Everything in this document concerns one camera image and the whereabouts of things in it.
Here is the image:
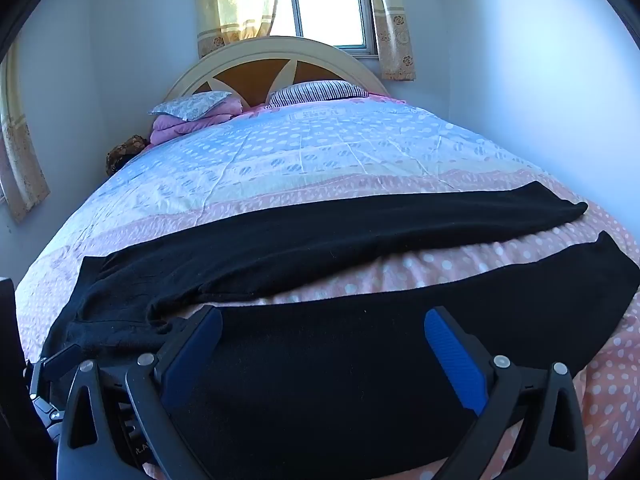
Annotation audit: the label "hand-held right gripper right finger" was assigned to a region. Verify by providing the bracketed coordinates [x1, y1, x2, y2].
[424, 306, 589, 480]

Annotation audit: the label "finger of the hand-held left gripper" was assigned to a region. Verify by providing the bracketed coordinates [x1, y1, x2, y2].
[27, 344, 77, 411]

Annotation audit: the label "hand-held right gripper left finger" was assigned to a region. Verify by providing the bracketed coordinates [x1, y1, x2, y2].
[56, 305, 224, 480]

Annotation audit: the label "black pants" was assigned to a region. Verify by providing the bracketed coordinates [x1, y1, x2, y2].
[42, 180, 640, 480]

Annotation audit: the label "side window curtain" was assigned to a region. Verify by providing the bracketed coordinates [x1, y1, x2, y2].
[0, 40, 51, 223]

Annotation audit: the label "brown floral cushion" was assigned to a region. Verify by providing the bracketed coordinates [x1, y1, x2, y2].
[105, 135, 147, 177]

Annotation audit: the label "pink folded blanket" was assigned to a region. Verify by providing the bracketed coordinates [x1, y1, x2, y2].
[149, 97, 251, 145]

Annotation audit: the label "polka dot bedsheet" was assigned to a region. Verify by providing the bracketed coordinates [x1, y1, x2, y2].
[15, 95, 640, 480]

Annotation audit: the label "grey floral pillow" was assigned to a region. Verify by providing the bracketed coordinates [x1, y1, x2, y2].
[148, 91, 233, 122]

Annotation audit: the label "striped pillow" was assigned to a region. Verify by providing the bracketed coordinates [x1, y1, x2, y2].
[265, 80, 371, 108]

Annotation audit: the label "cream wooden headboard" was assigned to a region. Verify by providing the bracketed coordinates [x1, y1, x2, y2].
[164, 36, 390, 111]

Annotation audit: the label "narrow yellow curtain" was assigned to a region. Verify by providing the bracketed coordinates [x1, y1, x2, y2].
[370, 0, 417, 82]

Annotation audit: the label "wide yellow curtain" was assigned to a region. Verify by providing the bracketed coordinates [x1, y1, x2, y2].
[194, 0, 285, 58]

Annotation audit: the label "window behind headboard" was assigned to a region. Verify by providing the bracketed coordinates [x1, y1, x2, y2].
[285, 0, 378, 58]

